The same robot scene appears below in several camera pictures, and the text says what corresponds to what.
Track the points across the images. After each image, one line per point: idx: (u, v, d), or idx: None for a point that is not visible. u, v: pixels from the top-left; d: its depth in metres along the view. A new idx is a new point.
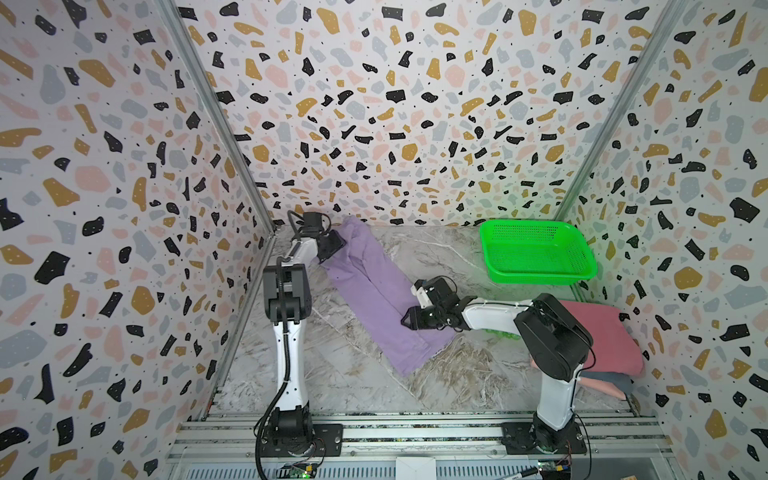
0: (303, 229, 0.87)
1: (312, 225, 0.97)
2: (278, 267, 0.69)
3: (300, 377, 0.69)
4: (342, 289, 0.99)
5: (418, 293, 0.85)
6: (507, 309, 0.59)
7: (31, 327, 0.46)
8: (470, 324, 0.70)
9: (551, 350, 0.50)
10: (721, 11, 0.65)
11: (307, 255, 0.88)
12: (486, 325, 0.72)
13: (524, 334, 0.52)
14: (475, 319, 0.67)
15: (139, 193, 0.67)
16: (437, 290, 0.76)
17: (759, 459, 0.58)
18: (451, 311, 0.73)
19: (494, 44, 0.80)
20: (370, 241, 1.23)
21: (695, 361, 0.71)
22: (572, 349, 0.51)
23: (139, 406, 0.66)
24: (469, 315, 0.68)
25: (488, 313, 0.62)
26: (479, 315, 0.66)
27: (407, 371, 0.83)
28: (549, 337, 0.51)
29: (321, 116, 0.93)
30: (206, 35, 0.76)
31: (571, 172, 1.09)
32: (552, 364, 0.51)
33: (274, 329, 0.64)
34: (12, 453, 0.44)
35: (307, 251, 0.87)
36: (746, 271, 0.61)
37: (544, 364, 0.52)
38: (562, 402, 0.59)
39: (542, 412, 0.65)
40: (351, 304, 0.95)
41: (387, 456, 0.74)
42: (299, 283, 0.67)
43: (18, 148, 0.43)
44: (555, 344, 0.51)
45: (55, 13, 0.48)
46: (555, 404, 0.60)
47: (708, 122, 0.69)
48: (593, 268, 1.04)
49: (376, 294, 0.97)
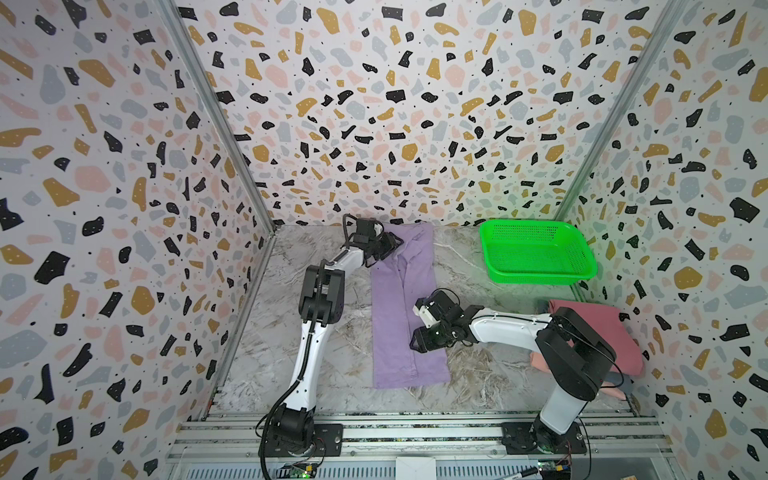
0: (355, 237, 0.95)
1: (363, 233, 0.94)
2: (319, 270, 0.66)
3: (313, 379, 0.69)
4: (379, 282, 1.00)
5: (422, 312, 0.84)
6: (522, 324, 0.55)
7: (31, 327, 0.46)
8: (478, 338, 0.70)
9: (577, 370, 0.47)
10: (721, 11, 0.65)
11: (350, 264, 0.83)
12: (497, 340, 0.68)
13: (547, 353, 0.49)
14: (485, 333, 0.63)
15: (139, 193, 0.67)
16: (439, 305, 0.73)
17: (759, 459, 0.58)
18: (455, 324, 0.69)
19: (494, 44, 0.80)
20: (426, 250, 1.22)
21: (695, 361, 0.71)
22: (596, 368, 0.48)
23: (139, 406, 0.66)
24: (477, 329, 0.64)
25: (502, 326, 0.58)
26: (492, 330, 0.61)
27: (377, 385, 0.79)
28: (574, 357, 0.48)
29: (321, 115, 0.92)
30: (206, 35, 0.76)
31: (571, 172, 1.09)
32: (575, 384, 0.48)
33: (301, 326, 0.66)
34: (12, 453, 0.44)
35: (350, 260, 0.79)
36: (746, 271, 0.61)
37: (567, 383, 0.49)
38: (570, 410, 0.57)
39: (546, 416, 0.64)
40: (375, 297, 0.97)
41: (387, 456, 0.74)
42: (334, 288, 0.69)
43: (18, 147, 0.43)
44: (580, 364, 0.47)
45: (55, 12, 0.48)
46: (562, 412, 0.59)
47: (707, 122, 0.69)
48: (593, 267, 1.04)
49: (399, 296, 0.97)
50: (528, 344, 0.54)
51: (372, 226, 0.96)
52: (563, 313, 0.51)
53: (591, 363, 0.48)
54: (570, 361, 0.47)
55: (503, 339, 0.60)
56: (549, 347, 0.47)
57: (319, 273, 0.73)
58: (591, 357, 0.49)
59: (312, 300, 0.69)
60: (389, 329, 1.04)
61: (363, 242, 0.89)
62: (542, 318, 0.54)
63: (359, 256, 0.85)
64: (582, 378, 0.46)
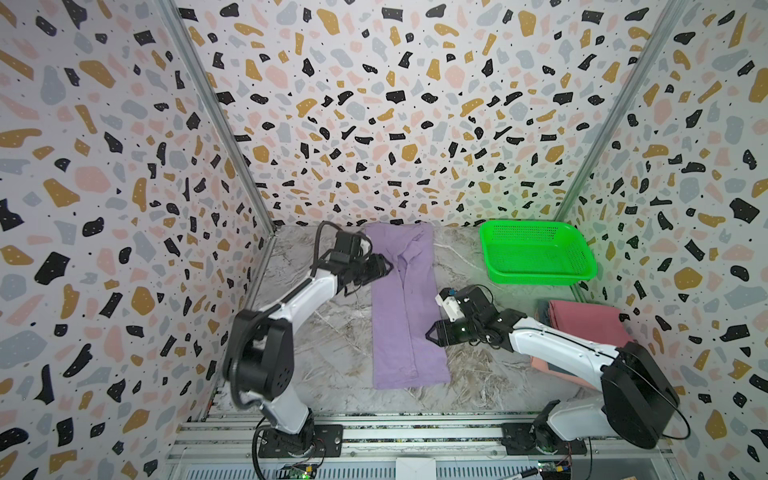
0: (331, 256, 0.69)
1: (343, 251, 0.70)
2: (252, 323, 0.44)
3: (290, 419, 0.60)
4: (378, 282, 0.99)
5: (446, 304, 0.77)
6: (579, 351, 0.50)
7: (31, 328, 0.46)
8: (514, 348, 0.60)
9: (647, 422, 0.43)
10: (721, 11, 0.65)
11: (313, 300, 0.57)
12: (539, 357, 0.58)
13: (611, 394, 0.44)
14: (527, 346, 0.58)
15: (139, 193, 0.67)
16: (473, 302, 0.66)
17: (759, 459, 0.58)
18: (489, 327, 0.63)
19: (494, 45, 0.80)
20: (426, 250, 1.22)
21: (695, 362, 0.70)
22: (660, 416, 0.44)
23: (139, 406, 0.66)
24: (516, 340, 0.59)
25: (551, 346, 0.53)
26: (536, 346, 0.56)
27: (378, 386, 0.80)
28: (645, 406, 0.43)
29: (321, 116, 0.93)
30: (206, 35, 0.76)
31: (571, 172, 1.09)
32: (632, 429, 0.44)
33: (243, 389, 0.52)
34: (12, 453, 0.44)
35: (313, 295, 0.57)
36: (747, 271, 0.61)
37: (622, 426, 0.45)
38: (585, 425, 0.56)
39: (553, 419, 0.63)
40: (375, 297, 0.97)
41: (387, 456, 0.74)
42: (271, 348, 0.45)
43: (18, 148, 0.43)
44: (647, 411, 0.43)
45: (55, 13, 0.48)
46: (575, 423, 0.58)
47: (707, 123, 0.69)
48: (593, 267, 1.04)
49: (399, 296, 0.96)
50: (580, 375, 0.50)
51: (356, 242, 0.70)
52: (630, 348, 0.46)
53: (657, 410, 0.44)
54: (637, 406, 0.42)
55: (547, 358, 0.55)
56: (616, 387, 0.42)
57: (249, 329, 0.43)
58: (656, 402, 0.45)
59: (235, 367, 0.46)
60: (389, 329, 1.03)
61: (343, 262, 0.66)
62: (607, 352, 0.48)
63: (329, 284, 0.62)
64: (648, 430, 0.42)
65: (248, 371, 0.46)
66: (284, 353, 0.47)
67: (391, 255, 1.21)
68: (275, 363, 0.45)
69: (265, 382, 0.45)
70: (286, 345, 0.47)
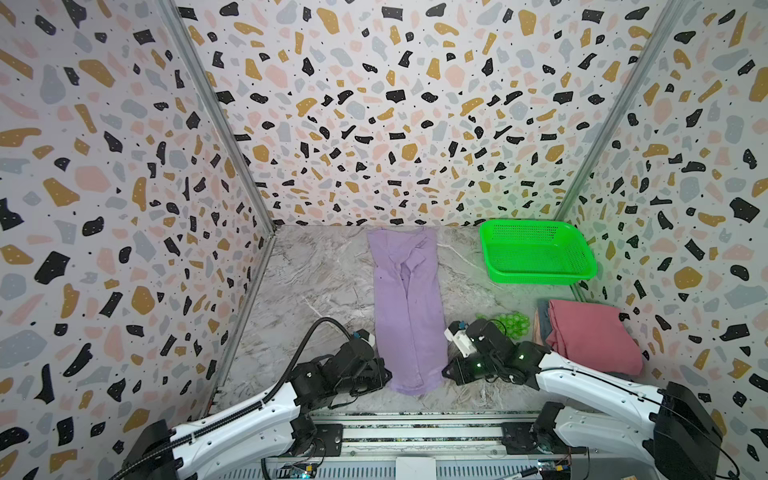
0: (329, 362, 0.59)
1: (339, 367, 0.58)
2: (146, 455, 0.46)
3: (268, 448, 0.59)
4: (380, 287, 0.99)
5: (457, 338, 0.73)
6: (621, 396, 0.47)
7: (31, 327, 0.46)
8: (541, 386, 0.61)
9: (700, 467, 0.41)
10: (722, 11, 0.65)
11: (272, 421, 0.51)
12: (570, 396, 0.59)
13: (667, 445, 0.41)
14: (562, 388, 0.54)
15: (139, 193, 0.67)
16: (489, 341, 0.63)
17: (759, 459, 0.58)
18: (511, 366, 0.60)
19: (494, 44, 0.80)
20: (429, 258, 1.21)
21: (695, 362, 0.70)
22: (711, 451, 0.43)
23: (139, 406, 0.66)
24: (546, 380, 0.55)
25: (583, 387, 0.51)
26: (572, 388, 0.52)
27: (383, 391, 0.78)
28: (697, 451, 0.41)
29: (321, 116, 0.93)
30: (206, 34, 0.76)
31: (571, 172, 1.09)
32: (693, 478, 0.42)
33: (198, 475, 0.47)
34: (13, 453, 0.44)
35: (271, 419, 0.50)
36: (746, 271, 0.61)
37: (681, 474, 0.43)
38: (605, 443, 0.55)
39: (562, 428, 0.62)
40: (377, 303, 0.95)
41: (387, 456, 0.74)
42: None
43: (18, 147, 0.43)
44: (701, 458, 0.41)
45: (55, 13, 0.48)
46: (592, 440, 0.57)
47: (707, 122, 0.69)
48: (593, 267, 1.04)
49: (402, 301, 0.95)
50: (611, 411, 0.49)
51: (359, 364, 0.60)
52: (673, 390, 0.45)
53: (706, 447, 0.43)
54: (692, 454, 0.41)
55: (580, 399, 0.53)
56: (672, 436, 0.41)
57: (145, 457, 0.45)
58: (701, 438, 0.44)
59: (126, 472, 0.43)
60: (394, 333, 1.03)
61: (327, 385, 0.57)
62: (652, 397, 0.45)
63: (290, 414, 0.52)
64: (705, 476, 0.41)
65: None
66: None
67: (394, 263, 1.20)
68: None
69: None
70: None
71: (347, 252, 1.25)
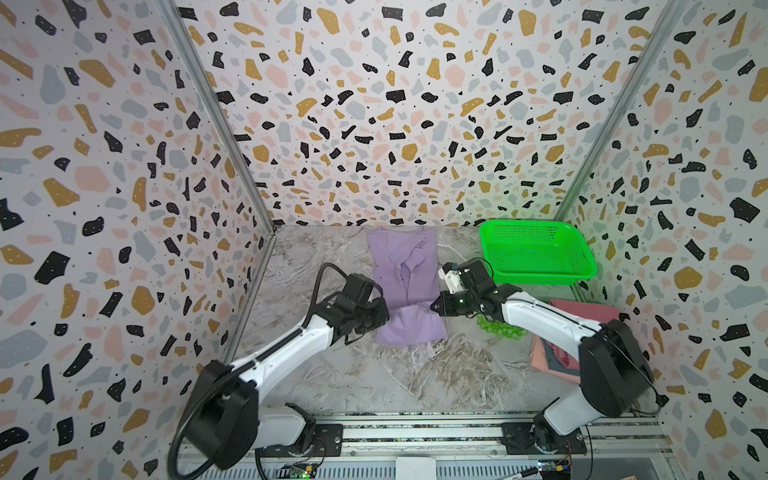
0: (338, 299, 0.65)
1: (352, 297, 0.64)
2: (219, 381, 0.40)
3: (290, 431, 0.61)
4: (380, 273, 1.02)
5: (446, 276, 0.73)
6: (563, 324, 0.52)
7: (31, 327, 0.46)
8: (506, 319, 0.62)
9: (615, 389, 0.44)
10: (722, 11, 0.65)
11: (299, 355, 0.51)
12: (527, 327, 0.59)
13: (587, 364, 0.46)
14: (517, 317, 0.60)
15: (139, 193, 0.67)
16: (473, 273, 0.69)
17: (759, 459, 0.58)
18: (485, 297, 0.66)
19: (494, 44, 0.80)
20: (429, 258, 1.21)
21: (695, 362, 0.70)
22: (631, 388, 0.46)
23: (139, 406, 0.66)
24: (509, 311, 0.61)
25: (537, 317, 0.55)
26: (526, 317, 0.58)
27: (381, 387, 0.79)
28: (616, 374, 0.45)
29: (321, 115, 0.92)
30: (206, 35, 0.76)
31: (571, 172, 1.09)
32: (602, 398, 0.46)
33: None
34: (13, 453, 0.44)
35: (299, 351, 0.51)
36: (746, 271, 0.61)
37: (594, 395, 0.47)
38: (578, 413, 0.56)
39: (549, 413, 0.64)
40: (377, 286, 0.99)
41: (387, 456, 0.74)
42: (231, 410, 0.39)
43: (18, 147, 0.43)
44: (620, 383, 0.45)
45: (55, 13, 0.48)
46: (569, 414, 0.58)
47: (707, 122, 0.69)
48: (593, 267, 1.04)
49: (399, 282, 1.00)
50: (559, 344, 0.53)
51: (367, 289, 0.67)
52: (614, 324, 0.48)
53: (628, 383, 0.46)
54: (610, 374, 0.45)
55: (535, 331, 0.57)
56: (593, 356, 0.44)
57: (218, 385, 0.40)
58: (627, 375, 0.47)
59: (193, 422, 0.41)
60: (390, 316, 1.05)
61: (347, 310, 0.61)
62: (590, 325, 0.50)
63: (324, 337, 0.56)
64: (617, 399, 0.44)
65: (202, 432, 0.41)
66: (243, 419, 0.40)
67: (395, 264, 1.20)
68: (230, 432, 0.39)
69: (217, 449, 0.40)
70: (247, 413, 0.41)
71: (348, 252, 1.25)
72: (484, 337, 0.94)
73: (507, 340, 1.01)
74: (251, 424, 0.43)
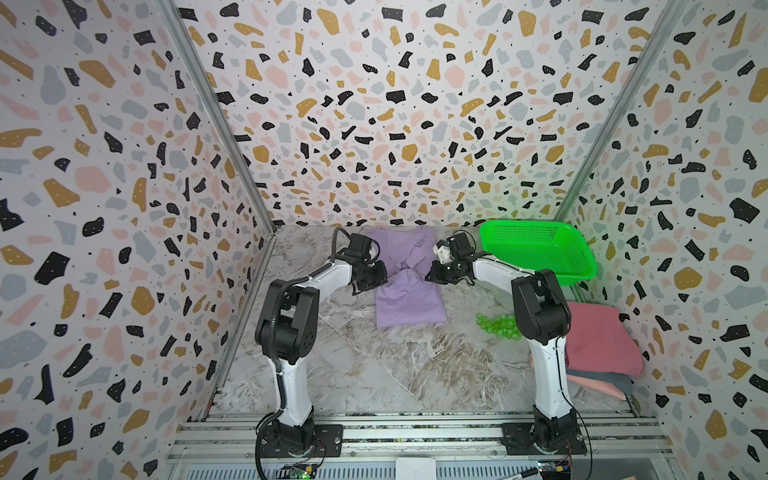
0: (345, 250, 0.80)
1: (356, 249, 0.79)
2: (281, 289, 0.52)
3: (299, 402, 0.63)
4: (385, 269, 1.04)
5: (438, 251, 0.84)
6: (510, 271, 0.66)
7: (31, 328, 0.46)
8: (476, 276, 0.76)
9: (531, 316, 0.58)
10: (721, 11, 0.65)
11: (332, 281, 0.65)
12: (489, 280, 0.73)
13: (515, 298, 0.61)
14: (479, 271, 0.77)
15: (139, 193, 0.67)
16: (456, 242, 0.87)
17: (758, 459, 0.58)
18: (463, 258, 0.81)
19: (494, 45, 0.80)
20: (429, 256, 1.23)
21: (695, 362, 0.70)
22: (549, 319, 0.59)
23: (139, 406, 0.66)
24: (477, 268, 0.77)
25: (495, 270, 0.70)
26: (486, 270, 0.74)
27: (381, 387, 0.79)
28: (535, 306, 0.59)
29: (321, 116, 0.93)
30: (206, 35, 0.76)
31: (571, 172, 1.09)
32: (525, 325, 0.61)
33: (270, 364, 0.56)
34: (12, 453, 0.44)
35: (332, 276, 0.64)
36: (746, 271, 0.61)
37: (521, 323, 0.62)
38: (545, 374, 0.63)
39: (539, 401, 0.67)
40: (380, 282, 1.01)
41: (387, 456, 0.74)
42: (302, 311, 0.52)
43: (18, 148, 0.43)
44: (537, 313, 0.59)
45: (55, 13, 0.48)
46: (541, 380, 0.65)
47: (707, 123, 0.69)
48: (593, 267, 1.04)
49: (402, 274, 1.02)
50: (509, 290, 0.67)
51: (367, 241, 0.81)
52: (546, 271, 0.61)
53: (547, 313, 0.59)
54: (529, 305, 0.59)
55: (495, 283, 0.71)
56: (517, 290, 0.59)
57: (282, 290, 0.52)
58: (548, 308, 0.60)
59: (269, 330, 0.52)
60: (389, 298, 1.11)
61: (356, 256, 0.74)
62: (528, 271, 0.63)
63: (346, 271, 0.70)
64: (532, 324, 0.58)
65: (281, 334, 0.52)
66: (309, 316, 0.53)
67: (394, 263, 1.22)
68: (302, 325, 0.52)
69: (294, 342, 0.51)
70: (312, 311, 0.53)
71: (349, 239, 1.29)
72: (485, 337, 0.94)
73: (507, 340, 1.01)
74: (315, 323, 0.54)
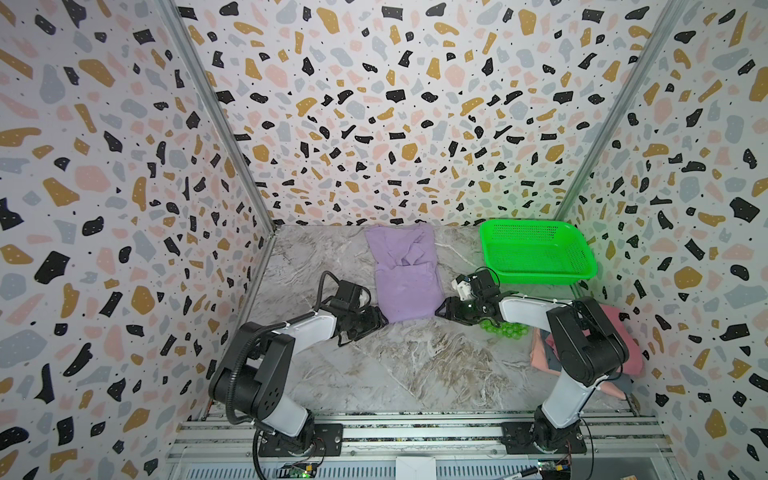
0: (333, 301, 0.74)
1: (343, 300, 0.73)
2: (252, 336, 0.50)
3: (288, 419, 0.59)
4: (385, 266, 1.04)
5: (459, 286, 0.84)
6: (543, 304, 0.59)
7: (31, 327, 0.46)
8: (504, 318, 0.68)
9: (577, 351, 0.49)
10: (722, 11, 0.65)
11: (312, 334, 0.58)
12: (522, 320, 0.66)
13: (556, 333, 0.52)
14: (510, 310, 0.68)
15: (139, 192, 0.67)
16: (480, 280, 0.79)
17: (759, 459, 0.58)
18: (488, 299, 0.74)
19: (494, 44, 0.80)
20: (427, 251, 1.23)
21: (695, 361, 0.71)
22: (601, 355, 0.49)
23: (139, 406, 0.66)
24: (504, 309, 0.70)
25: (525, 305, 0.63)
26: (517, 308, 0.65)
27: (380, 387, 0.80)
28: (580, 339, 0.50)
29: (321, 115, 0.92)
30: (206, 34, 0.76)
31: (571, 172, 1.09)
32: (575, 365, 0.50)
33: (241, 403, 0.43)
34: (13, 453, 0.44)
35: (313, 328, 0.58)
36: (746, 271, 0.61)
37: (569, 366, 0.51)
38: (569, 401, 0.58)
39: (546, 406, 0.65)
40: (381, 280, 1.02)
41: (387, 456, 0.74)
42: (269, 362, 0.45)
43: (18, 147, 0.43)
44: (585, 346, 0.50)
45: (55, 12, 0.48)
46: (559, 399, 0.61)
47: (707, 122, 0.69)
48: (593, 267, 1.04)
49: (402, 271, 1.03)
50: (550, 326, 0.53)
51: (356, 292, 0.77)
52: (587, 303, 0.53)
53: (597, 349, 0.50)
54: (573, 338, 0.50)
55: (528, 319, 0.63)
56: (557, 322, 0.51)
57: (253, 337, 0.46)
58: (597, 344, 0.51)
59: (228, 381, 0.45)
60: (390, 296, 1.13)
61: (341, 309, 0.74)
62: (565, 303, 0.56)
63: (329, 324, 0.64)
64: (580, 360, 0.48)
65: (240, 388, 0.44)
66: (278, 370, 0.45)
67: (395, 259, 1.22)
68: (266, 382, 0.44)
69: (254, 400, 0.43)
70: (282, 364, 0.46)
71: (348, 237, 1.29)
72: (485, 337, 0.94)
73: (507, 340, 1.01)
74: (284, 379, 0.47)
